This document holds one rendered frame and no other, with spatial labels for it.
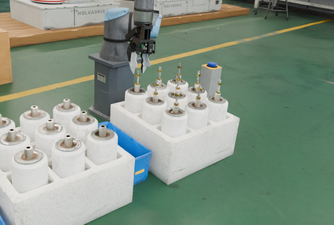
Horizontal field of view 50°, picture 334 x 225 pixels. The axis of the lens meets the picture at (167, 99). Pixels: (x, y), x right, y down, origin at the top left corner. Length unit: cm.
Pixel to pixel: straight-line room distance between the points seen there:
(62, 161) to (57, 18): 227
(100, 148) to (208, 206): 44
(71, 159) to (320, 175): 104
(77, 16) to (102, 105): 166
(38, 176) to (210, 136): 69
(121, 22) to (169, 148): 66
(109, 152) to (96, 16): 244
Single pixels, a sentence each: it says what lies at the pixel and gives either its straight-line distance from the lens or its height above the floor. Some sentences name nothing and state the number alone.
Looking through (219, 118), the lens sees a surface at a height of 19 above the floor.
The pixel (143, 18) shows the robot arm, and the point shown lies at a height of 56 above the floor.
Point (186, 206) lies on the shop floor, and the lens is 130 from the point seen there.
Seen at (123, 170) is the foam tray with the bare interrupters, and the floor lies 15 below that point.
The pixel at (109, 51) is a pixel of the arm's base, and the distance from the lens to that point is 171.
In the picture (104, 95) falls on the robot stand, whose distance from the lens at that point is 178.
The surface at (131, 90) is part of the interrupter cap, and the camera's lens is 151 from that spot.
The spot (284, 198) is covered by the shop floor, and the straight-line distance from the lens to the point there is 145.
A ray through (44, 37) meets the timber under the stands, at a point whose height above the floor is 5.
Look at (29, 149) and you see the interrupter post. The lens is 105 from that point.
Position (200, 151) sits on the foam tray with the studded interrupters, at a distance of 143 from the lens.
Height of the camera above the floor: 82
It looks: 23 degrees down
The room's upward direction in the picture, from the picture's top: 6 degrees clockwise
